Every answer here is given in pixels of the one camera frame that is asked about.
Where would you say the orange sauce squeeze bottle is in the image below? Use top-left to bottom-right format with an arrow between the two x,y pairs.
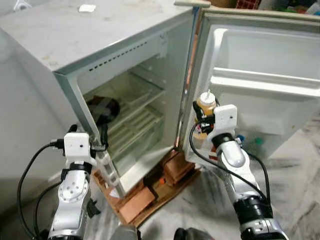
196,90 -> 218,139

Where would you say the grey mini fridge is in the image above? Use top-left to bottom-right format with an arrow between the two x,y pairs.
0,0 -> 200,196

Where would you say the white plastic rack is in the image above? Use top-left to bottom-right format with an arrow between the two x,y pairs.
91,149 -> 122,190

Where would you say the black round pan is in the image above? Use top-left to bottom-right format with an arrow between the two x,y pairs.
86,96 -> 121,126

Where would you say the blue capped clear bottle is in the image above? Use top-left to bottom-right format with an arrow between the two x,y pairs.
235,133 -> 247,147

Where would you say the green capped clear bottle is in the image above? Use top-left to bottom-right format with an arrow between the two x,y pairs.
252,137 -> 266,151

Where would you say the small black floor object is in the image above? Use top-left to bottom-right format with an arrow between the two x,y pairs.
86,198 -> 102,219

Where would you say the robot left leg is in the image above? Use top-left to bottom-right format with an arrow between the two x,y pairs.
109,225 -> 142,240

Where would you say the beige flat board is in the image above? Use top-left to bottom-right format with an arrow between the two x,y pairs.
174,0 -> 212,8

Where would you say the red plastic crate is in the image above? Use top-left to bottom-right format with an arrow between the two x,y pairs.
235,0 -> 262,10

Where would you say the small white pad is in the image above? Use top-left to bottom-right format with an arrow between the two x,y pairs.
78,4 -> 97,13

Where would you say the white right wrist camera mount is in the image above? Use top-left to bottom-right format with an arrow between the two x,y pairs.
206,104 -> 239,145

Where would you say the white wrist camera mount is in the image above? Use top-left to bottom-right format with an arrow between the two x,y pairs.
206,104 -> 239,145
63,132 -> 94,165

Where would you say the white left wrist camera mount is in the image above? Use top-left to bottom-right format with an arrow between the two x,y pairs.
63,132 -> 94,165

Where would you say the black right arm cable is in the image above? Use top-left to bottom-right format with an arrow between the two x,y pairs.
244,151 -> 272,203
188,120 -> 271,203

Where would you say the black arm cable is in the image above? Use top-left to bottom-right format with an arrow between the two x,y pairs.
188,120 -> 271,203
33,181 -> 63,238
244,151 -> 272,203
16,140 -> 66,238

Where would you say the white wire fridge shelf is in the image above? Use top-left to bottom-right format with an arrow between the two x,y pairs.
107,70 -> 167,128
109,106 -> 166,151

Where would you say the white door shelf rail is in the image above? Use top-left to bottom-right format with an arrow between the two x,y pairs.
210,67 -> 320,98

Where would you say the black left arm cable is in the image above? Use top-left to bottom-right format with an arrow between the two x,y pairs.
16,140 -> 66,238
33,181 -> 63,238

